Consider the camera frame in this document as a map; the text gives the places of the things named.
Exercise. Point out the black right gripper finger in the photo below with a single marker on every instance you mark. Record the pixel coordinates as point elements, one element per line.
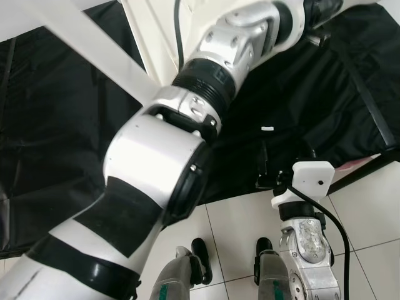
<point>264,159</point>

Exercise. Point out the white plastic table leg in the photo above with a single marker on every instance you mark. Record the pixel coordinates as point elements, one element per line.
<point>94,50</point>

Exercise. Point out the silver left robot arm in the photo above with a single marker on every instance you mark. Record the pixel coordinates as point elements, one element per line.
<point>150,162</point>

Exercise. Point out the small white plastic scrap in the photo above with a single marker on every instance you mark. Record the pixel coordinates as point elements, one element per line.
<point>268,129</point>

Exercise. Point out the black tablecloth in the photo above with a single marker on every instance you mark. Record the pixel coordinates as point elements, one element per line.
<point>312,112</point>

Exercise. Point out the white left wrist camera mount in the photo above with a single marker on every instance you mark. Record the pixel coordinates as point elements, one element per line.
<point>299,15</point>

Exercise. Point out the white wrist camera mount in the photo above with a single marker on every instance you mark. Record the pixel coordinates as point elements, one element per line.
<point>299,15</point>
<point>309,178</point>

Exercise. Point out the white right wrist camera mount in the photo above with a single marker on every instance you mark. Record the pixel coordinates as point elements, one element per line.
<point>309,178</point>

